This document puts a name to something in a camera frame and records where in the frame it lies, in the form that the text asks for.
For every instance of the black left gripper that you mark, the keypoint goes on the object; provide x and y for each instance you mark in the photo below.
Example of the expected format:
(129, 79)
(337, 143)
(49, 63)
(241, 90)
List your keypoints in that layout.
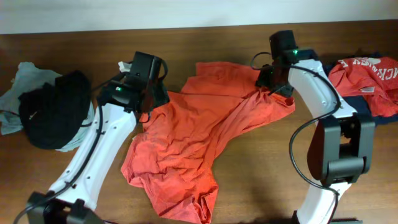
(161, 94)

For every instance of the black garment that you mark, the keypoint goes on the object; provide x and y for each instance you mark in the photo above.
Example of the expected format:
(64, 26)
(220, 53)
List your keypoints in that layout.
(53, 114)

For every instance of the orange t-shirt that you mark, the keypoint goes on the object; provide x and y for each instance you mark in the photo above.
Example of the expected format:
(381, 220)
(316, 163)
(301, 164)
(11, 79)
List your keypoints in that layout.
(172, 158)

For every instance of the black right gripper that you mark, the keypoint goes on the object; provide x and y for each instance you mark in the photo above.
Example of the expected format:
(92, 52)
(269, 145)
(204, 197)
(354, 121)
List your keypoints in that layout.
(262, 78)

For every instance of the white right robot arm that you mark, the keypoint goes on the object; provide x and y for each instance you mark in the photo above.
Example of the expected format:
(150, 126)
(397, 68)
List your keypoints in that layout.
(342, 144)

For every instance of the navy blue garment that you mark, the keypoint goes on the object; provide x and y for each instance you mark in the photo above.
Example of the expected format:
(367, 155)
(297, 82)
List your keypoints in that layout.
(360, 105)

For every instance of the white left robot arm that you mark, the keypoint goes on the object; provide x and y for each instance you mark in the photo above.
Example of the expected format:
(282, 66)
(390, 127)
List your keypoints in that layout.
(73, 197)

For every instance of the red printed t-shirt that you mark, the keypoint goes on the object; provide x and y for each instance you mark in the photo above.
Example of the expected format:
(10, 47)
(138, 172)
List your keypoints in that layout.
(367, 81)

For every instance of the grey garment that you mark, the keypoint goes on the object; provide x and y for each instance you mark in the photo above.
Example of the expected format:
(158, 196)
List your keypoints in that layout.
(28, 78)

